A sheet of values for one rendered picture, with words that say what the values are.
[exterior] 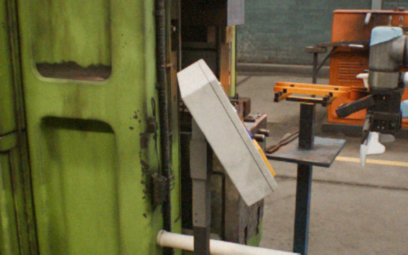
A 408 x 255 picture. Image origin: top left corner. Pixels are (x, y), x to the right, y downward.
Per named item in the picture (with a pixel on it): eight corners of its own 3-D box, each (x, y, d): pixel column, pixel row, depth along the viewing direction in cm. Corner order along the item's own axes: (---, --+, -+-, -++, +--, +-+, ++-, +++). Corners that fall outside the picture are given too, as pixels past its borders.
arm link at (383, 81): (365, 71, 124) (372, 67, 131) (363, 88, 126) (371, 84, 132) (394, 74, 121) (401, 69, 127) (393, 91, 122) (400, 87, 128)
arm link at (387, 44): (405, 28, 118) (369, 27, 121) (401, 74, 120) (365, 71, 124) (406, 27, 124) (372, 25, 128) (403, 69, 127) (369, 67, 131)
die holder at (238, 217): (263, 217, 207) (267, 113, 196) (238, 260, 173) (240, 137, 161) (144, 199, 226) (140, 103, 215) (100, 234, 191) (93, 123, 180)
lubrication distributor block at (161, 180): (169, 207, 153) (168, 165, 149) (161, 214, 147) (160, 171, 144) (159, 205, 154) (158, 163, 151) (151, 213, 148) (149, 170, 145)
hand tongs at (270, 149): (309, 125, 269) (309, 122, 269) (316, 125, 267) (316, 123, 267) (262, 152, 220) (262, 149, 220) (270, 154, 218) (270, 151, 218)
